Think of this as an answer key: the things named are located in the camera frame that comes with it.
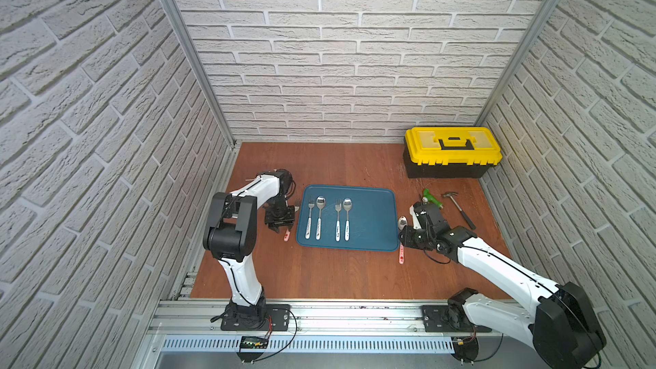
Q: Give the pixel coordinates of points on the aluminium front rail frame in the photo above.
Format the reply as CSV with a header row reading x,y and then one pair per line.
x,y
319,327

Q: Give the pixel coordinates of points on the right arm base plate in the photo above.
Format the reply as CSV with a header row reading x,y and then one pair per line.
x,y
444,318

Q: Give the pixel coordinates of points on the left black controller box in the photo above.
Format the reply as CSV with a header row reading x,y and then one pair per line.
x,y
252,348

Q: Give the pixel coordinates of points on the spoon with Hello Kitty handle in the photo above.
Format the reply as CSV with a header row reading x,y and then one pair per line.
x,y
320,204

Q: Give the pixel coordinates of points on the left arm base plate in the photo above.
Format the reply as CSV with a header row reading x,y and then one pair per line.
x,y
259,318

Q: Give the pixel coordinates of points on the steel claw hammer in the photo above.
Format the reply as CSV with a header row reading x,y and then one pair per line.
x,y
452,195

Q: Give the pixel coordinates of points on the spoon with white Pochacco handle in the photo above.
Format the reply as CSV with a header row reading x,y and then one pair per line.
x,y
347,205

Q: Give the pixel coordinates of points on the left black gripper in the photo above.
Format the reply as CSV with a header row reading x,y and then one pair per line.
x,y
279,220

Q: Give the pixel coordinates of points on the right black controller box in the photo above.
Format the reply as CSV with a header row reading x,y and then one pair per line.
x,y
465,350

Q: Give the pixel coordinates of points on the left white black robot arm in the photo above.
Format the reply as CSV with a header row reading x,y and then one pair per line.
x,y
231,232

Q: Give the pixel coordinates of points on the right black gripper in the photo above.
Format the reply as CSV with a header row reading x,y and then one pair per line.
x,y
407,237

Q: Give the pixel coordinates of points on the green plastic pipe fitting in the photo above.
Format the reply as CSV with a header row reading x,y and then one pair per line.
x,y
427,197

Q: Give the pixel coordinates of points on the black controller box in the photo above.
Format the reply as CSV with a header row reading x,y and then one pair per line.
x,y
465,350
252,348

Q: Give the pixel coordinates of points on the fork with Hello Kitty handle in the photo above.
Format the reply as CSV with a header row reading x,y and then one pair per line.
x,y
308,231

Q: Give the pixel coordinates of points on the fork with white Pochacco handle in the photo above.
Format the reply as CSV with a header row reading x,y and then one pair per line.
x,y
338,208

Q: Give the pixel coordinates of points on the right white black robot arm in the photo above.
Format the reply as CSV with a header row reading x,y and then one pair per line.
x,y
557,321

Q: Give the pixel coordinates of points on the teal plastic tray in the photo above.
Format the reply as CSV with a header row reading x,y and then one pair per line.
x,y
373,218

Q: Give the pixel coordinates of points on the spoon with strawberry pink handle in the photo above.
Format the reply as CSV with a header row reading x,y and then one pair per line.
x,y
402,223

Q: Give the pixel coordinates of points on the yellow black toolbox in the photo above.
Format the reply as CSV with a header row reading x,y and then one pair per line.
x,y
450,152

